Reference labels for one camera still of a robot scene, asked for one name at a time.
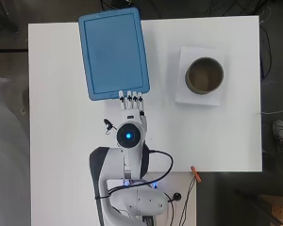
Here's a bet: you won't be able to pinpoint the white flat box stand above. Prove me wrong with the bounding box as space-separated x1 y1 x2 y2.
175 46 225 106

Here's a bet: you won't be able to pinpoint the brown round tub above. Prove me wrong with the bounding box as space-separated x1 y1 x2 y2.
184 56 225 95

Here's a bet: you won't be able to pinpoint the white hanging sheet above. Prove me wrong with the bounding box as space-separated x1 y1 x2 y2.
0 74 32 226

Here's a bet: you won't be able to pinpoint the person's shoe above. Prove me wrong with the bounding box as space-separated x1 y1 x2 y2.
272 119 283 150

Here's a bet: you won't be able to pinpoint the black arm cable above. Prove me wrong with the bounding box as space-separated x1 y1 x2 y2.
95 150 175 201

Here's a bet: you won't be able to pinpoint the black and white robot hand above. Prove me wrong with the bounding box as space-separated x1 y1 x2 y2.
117 89 149 133

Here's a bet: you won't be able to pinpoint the blue plastic lid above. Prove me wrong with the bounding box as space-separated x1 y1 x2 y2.
77 7 151 102

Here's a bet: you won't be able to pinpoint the orange clamp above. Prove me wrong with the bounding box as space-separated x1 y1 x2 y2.
190 166 202 183

